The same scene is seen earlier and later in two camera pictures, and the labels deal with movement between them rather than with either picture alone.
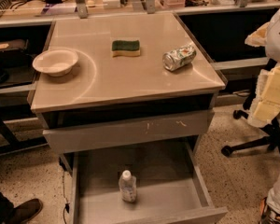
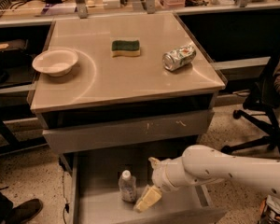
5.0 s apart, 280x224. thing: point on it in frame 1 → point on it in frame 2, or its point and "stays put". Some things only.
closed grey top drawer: (129, 132) stays put
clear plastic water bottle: (128, 186) stays put
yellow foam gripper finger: (259, 37) → (154, 161)
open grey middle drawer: (170, 189) stays put
